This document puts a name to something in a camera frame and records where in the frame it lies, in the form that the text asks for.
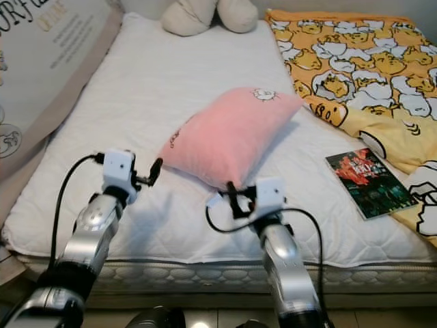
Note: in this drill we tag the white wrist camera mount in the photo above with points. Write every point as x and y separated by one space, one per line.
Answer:
119 169
270 195

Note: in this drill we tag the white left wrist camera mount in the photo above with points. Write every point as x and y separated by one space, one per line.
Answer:
119 169

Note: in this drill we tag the yellow cartoon print blanket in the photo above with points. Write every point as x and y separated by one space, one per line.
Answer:
348 61

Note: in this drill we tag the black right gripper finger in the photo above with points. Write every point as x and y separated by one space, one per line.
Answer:
231 197

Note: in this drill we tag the left robot leg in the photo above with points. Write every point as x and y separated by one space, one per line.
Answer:
156 318

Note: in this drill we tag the grey quilted mattress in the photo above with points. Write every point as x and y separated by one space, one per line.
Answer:
177 277

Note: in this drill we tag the pink plush pillow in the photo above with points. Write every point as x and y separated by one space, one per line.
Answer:
229 137

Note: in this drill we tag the grey printed headboard cushion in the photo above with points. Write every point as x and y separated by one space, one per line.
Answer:
54 48

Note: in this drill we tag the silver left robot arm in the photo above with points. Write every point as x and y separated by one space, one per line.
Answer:
95 222

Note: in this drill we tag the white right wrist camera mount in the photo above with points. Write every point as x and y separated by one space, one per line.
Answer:
270 195

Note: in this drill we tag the white quilted mattress pad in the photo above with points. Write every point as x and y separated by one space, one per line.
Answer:
150 89

